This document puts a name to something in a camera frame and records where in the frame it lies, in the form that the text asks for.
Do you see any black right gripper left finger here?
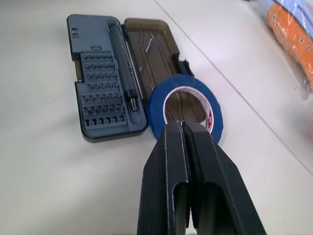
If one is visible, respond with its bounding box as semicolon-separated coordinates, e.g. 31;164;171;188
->
136;120;194;235

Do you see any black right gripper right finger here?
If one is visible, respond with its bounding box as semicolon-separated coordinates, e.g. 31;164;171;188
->
183;123;268;235

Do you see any grey screwdriver bit case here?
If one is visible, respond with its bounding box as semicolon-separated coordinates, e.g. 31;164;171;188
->
66;14;195;143

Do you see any blue adhesive tape roll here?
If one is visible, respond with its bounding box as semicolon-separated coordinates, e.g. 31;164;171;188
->
147;75;225;143

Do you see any orange perforated item in plastic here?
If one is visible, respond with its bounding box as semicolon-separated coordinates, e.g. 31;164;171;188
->
251;0;313;100

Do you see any black screwdriver handle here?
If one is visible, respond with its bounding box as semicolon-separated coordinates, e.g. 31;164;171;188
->
107;21;141;124

